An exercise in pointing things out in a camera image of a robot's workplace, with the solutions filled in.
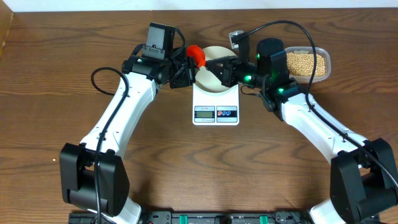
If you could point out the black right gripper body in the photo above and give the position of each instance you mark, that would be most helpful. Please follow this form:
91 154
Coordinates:
245 74

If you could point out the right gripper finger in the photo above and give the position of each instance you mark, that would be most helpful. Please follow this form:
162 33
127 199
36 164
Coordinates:
217 69
222 60

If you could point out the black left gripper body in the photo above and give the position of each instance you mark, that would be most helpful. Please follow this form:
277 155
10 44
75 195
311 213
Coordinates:
179 74

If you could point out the red plastic measuring scoop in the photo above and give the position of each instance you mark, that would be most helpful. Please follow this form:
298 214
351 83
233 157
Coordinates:
198 55

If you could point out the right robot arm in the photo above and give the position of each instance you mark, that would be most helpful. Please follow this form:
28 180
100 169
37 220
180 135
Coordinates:
363 176

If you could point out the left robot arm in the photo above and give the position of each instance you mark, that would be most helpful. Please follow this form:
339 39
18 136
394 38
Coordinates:
93 175

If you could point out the white ceramic bowl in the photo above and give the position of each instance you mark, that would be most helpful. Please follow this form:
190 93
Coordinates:
206 80

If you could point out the white digital kitchen scale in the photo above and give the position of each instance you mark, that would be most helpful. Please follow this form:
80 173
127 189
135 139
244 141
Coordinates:
215 109

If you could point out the soybeans in container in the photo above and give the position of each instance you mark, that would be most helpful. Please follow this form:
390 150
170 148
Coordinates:
302 64

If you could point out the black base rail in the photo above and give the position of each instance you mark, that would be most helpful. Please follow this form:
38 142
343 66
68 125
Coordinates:
167 217

